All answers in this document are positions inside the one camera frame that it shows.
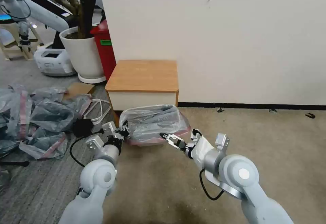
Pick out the clear garbage bag pink trim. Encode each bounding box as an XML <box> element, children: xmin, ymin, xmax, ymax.
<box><xmin>119</xmin><ymin>103</ymin><xmax>192</xmax><ymax>147</ymax></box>

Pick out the pile of clear garbage bags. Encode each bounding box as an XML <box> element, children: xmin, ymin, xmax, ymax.
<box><xmin>0</xmin><ymin>84</ymin><xmax>93</xmax><ymax>160</ymax></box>

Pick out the wooden top side cabinet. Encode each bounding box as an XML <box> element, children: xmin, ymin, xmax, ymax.
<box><xmin>105</xmin><ymin>60</ymin><xmax>179</xmax><ymax>113</ymax></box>

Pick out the white pot saucer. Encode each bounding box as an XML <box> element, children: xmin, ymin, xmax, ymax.
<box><xmin>77</xmin><ymin>72</ymin><xmax>107</xmax><ymax>84</ymax></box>

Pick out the brown cardboard sheet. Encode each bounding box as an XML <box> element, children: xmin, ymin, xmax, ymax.
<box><xmin>62</xmin><ymin>82</ymin><xmax>95</xmax><ymax>102</ymax></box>

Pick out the black baseboard strip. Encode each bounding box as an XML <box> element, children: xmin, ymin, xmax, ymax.
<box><xmin>177</xmin><ymin>102</ymin><xmax>326</xmax><ymax>109</ymax></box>

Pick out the red bin green label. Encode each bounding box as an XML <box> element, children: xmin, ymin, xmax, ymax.
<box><xmin>90</xmin><ymin>19</ymin><xmax>117</xmax><ymax>82</ymax></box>

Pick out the white plant pot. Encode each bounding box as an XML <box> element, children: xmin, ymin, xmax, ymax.
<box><xmin>59</xmin><ymin>26</ymin><xmax>105</xmax><ymax>80</ymax></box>

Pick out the brown tree trunk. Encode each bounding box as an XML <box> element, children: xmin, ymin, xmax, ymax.
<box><xmin>28</xmin><ymin>0</ymin><xmax>101</xmax><ymax>39</ymax></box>

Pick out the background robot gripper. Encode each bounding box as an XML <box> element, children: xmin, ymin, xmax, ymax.
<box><xmin>18</xmin><ymin>21</ymin><xmax>35</xmax><ymax>59</ymax></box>

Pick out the white stool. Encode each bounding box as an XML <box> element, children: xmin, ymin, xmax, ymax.
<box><xmin>0</xmin><ymin>17</ymin><xmax>44</xmax><ymax>61</ymax></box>

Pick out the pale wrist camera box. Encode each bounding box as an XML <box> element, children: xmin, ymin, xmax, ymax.
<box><xmin>102</xmin><ymin>122</ymin><xmax>116</xmax><ymax>134</ymax></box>

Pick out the white cable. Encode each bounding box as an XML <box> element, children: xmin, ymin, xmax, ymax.
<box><xmin>88</xmin><ymin>98</ymin><xmax>112</xmax><ymax>125</ymax></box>

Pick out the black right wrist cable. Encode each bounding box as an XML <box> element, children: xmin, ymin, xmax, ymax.
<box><xmin>199</xmin><ymin>169</ymin><xmax>225</xmax><ymax>201</ymax></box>

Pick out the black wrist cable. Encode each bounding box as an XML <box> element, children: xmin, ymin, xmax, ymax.
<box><xmin>199</xmin><ymin>169</ymin><xmax>225</xmax><ymax>201</ymax></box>
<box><xmin>70</xmin><ymin>130</ymin><xmax>103</xmax><ymax>169</ymax></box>

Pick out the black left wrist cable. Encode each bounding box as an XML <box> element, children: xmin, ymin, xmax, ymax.
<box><xmin>70</xmin><ymin>130</ymin><xmax>103</xmax><ymax>169</ymax></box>

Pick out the black desk frame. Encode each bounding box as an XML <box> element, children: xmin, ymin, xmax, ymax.
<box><xmin>24</xmin><ymin>0</ymin><xmax>77</xmax><ymax>19</ymax></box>

